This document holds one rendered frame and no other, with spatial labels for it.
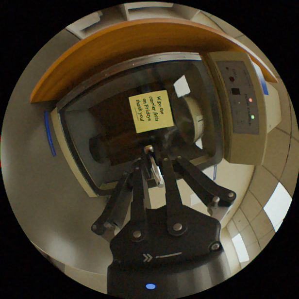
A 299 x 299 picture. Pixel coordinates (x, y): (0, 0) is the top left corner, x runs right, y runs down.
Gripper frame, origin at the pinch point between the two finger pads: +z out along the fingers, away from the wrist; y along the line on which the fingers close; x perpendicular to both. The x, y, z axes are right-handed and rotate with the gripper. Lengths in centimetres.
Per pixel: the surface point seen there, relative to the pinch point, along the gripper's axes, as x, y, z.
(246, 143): -4.2, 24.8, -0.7
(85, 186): -5.6, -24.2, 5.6
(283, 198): -98, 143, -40
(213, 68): 15.9, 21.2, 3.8
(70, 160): 4.1, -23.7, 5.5
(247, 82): 11.6, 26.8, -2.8
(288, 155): -47, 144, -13
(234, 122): 1.5, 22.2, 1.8
